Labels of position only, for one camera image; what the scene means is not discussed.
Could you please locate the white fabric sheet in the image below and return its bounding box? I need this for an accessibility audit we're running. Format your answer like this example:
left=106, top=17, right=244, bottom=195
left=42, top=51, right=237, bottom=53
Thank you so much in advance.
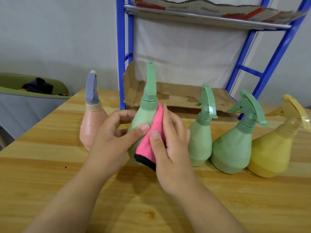
left=133, top=0, right=268, bottom=89

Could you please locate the green spray bottle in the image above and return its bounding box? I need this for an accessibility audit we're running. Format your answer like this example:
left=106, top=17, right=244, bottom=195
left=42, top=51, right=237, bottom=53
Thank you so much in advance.
left=127, top=61, right=168, bottom=166
left=210, top=89, right=268, bottom=175
left=187, top=83, right=218, bottom=167

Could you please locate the pink cloth with black edge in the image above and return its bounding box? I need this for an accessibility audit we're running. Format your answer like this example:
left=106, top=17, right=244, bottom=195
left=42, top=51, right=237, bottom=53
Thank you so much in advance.
left=134, top=102, right=168, bottom=172

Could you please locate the dark cloth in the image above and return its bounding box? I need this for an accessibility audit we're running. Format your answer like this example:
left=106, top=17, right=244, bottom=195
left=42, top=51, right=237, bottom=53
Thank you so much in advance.
left=21, top=77, right=54, bottom=95

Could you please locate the blue metal shelf rack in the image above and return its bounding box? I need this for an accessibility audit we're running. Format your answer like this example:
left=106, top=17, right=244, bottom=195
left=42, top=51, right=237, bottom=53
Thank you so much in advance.
left=115, top=0, right=311, bottom=120

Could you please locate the stained brown cardboard sheet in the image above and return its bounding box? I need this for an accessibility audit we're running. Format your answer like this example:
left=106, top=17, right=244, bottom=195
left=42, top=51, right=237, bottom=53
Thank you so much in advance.
left=123, top=61, right=243, bottom=113

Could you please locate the person's left forearm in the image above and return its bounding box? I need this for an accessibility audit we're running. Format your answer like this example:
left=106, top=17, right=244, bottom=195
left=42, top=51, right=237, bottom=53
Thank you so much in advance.
left=23, top=165, right=110, bottom=233

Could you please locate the yellow spray bottle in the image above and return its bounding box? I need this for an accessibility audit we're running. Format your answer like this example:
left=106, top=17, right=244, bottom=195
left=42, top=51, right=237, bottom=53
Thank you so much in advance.
left=246, top=94, right=311, bottom=179

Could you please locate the grey bin with green rim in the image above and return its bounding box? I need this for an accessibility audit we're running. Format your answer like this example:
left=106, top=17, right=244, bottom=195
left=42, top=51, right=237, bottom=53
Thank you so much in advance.
left=0, top=72, right=72, bottom=140

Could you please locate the person's right forearm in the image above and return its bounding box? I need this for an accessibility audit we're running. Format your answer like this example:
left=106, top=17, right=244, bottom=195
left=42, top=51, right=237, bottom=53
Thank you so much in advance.
left=170, top=183, right=249, bottom=233

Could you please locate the person's right hand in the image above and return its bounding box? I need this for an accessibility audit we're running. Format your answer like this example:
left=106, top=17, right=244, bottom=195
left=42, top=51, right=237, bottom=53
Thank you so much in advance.
left=149, top=103, right=198, bottom=197

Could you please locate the pink spray bottle grey trigger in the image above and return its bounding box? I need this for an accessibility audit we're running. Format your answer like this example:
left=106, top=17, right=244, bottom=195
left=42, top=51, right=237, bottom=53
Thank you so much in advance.
left=79, top=70, right=109, bottom=152

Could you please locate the cardboard sheet with red print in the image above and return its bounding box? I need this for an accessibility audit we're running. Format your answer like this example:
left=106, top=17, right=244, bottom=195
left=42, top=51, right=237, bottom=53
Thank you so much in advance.
left=129, top=0, right=307, bottom=24

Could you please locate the person's left hand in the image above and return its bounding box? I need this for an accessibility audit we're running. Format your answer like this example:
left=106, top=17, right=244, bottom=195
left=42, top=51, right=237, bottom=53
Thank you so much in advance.
left=84, top=110, right=150, bottom=180

